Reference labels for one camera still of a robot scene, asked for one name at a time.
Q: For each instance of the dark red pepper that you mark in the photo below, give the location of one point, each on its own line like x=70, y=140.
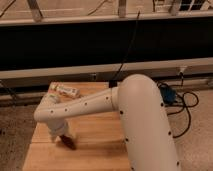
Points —
x=68, y=142

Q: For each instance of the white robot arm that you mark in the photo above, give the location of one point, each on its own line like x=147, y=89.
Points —
x=138, y=101

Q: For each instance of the white plastic bottle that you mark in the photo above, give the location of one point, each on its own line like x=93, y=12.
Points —
x=65, y=90

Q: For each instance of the wooden cutting board table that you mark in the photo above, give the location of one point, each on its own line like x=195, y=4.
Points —
x=100, y=146

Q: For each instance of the black camera post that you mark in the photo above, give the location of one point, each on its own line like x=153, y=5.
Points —
x=112, y=84

